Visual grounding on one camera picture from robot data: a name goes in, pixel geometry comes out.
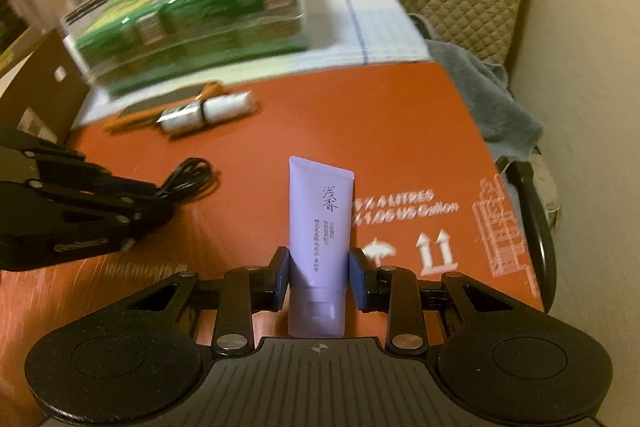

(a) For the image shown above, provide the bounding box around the orange printed carton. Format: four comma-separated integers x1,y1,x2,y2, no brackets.
0,61,547,350

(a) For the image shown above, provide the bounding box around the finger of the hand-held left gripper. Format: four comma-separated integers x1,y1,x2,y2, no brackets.
0,126,87,182
20,162,173,242

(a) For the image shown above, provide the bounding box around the orange utility knife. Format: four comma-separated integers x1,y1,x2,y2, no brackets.
102,81,224,134

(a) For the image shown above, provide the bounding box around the black cable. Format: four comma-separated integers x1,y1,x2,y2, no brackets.
154,156,220,208

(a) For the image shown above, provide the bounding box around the brown cardboard box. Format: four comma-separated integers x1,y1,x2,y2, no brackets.
0,28,97,145

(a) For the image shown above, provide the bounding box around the green tissue pack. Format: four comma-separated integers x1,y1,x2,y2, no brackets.
59,0,312,96

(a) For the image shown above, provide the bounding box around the purple tube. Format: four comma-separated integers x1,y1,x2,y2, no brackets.
287,155,356,339

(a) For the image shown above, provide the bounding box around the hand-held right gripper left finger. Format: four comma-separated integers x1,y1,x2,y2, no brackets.
112,247,292,358

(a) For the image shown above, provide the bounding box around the white tube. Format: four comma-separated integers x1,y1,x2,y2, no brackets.
156,90,254,139

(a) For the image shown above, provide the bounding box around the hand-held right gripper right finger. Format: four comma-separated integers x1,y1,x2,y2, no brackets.
347,247,526,353

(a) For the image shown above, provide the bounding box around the black chair armrest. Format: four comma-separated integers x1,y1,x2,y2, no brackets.
494,158,559,314

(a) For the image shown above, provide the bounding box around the grey towel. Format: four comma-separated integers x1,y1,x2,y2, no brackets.
409,11,547,158

